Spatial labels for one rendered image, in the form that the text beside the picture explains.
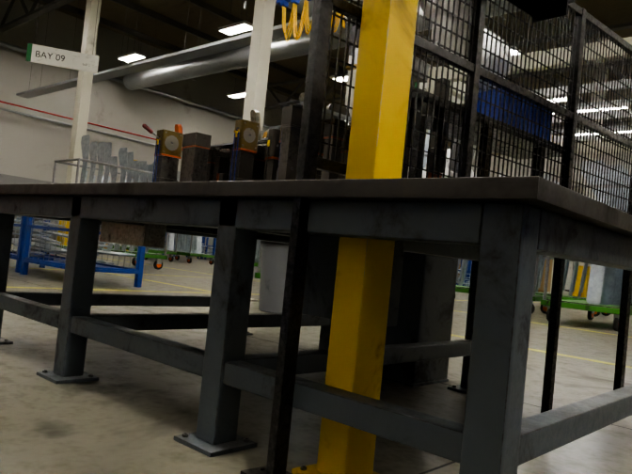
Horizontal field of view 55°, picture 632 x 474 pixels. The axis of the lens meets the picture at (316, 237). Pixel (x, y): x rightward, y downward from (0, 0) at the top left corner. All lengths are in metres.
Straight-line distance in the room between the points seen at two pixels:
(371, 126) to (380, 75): 0.12
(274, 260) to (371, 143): 3.94
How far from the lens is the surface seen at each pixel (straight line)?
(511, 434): 1.20
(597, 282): 8.42
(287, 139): 1.92
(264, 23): 6.81
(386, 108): 1.47
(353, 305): 1.44
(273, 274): 5.34
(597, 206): 1.38
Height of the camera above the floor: 0.53
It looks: 2 degrees up
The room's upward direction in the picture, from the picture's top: 6 degrees clockwise
